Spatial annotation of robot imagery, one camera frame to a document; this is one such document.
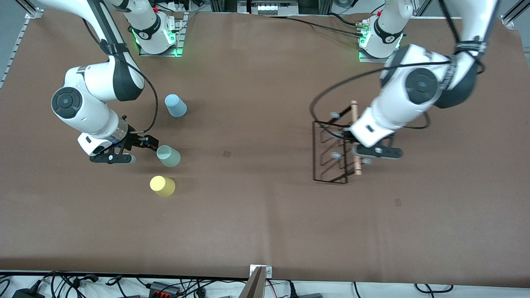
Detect pale green plastic cup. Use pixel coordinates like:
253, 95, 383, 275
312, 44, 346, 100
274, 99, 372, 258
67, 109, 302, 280
156, 145, 181, 168

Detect yellow plastic cup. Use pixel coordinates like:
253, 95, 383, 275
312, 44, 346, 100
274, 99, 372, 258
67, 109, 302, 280
149, 175, 176, 197

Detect black wire cup holder rack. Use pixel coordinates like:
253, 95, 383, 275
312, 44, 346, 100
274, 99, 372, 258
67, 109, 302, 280
311, 101, 372, 185

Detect light blue plastic cup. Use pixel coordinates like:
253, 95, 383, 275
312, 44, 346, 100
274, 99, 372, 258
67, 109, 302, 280
165, 94, 188, 118

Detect brown table mat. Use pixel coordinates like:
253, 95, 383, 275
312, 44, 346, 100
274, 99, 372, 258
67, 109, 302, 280
0, 10, 530, 288

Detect black box red buttons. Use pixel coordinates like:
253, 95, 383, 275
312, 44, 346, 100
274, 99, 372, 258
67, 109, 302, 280
148, 281, 181, 298

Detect aluminium corner profile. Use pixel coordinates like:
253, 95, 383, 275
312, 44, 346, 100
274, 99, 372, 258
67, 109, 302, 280
499, 0, 530, 29
14, 0, 44, 20

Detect grey socket block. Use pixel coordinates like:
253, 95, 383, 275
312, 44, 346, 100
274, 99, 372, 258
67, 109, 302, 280
248, 0, 286, 16

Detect black power adapter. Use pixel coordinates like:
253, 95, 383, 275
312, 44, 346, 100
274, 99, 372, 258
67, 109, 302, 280
12, 288, 44, 298

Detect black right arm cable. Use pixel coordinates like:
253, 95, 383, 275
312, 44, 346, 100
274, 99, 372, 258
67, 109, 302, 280
82, 17, 159, 134

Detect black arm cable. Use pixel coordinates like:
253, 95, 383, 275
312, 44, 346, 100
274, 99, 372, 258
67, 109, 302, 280
310, 61, 453, 130
82, 17, 159, 134

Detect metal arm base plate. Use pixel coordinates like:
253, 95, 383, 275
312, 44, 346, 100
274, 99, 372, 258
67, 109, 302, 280
358, 48, 403, 64
138, 12, 185, 58

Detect black cable tangle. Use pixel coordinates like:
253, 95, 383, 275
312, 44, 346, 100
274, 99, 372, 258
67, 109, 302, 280
41, 271, 102, 298

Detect aluminium table edge rail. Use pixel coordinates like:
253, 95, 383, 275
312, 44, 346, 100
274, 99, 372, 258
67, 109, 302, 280
0, 19, 30, 88

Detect small metal bracket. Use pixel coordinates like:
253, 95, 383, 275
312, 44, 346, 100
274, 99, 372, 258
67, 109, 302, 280
250, 265, 273, 279

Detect grey camera mount pole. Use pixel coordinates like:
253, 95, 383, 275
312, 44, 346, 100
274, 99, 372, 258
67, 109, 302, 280
238, 266, 267, 298

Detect black cable on mat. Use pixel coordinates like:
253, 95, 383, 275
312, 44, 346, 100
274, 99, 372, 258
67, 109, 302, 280
286, 12, 367, 38

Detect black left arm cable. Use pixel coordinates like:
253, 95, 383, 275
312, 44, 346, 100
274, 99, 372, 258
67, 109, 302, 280
310, 61, 453, 130

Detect black looped cable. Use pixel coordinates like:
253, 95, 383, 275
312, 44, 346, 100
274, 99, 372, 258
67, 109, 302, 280
414, 284, 454, 294

